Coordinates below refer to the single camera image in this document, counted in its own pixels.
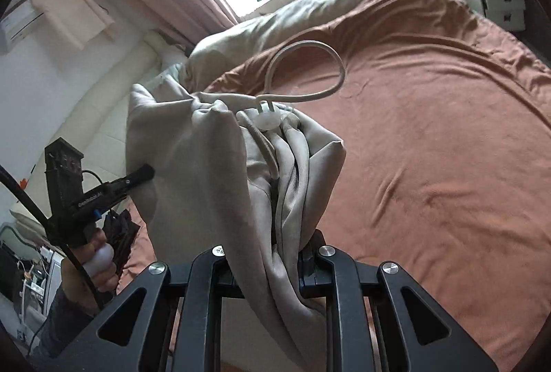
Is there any person's left hand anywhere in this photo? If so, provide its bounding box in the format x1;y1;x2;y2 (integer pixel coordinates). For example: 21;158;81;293
61;228;118;315

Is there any beige olive duvet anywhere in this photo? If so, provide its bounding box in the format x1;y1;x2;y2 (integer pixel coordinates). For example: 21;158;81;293
179;0;363;92

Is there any beige drawstring garment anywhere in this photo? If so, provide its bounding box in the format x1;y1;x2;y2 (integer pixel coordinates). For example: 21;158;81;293
125;39;347;372

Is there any cream cloth on wall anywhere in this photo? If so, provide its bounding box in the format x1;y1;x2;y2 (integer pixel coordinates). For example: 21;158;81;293
31;0;114;51

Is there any white air conditioner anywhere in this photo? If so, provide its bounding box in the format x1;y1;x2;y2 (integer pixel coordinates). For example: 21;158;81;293
1;0;44;54

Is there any person's left forearm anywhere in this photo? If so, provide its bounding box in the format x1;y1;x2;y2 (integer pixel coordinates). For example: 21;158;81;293
30;287;99;364

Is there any terracotta brown blanket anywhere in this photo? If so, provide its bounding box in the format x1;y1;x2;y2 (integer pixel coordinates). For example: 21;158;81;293
126;0;550;371

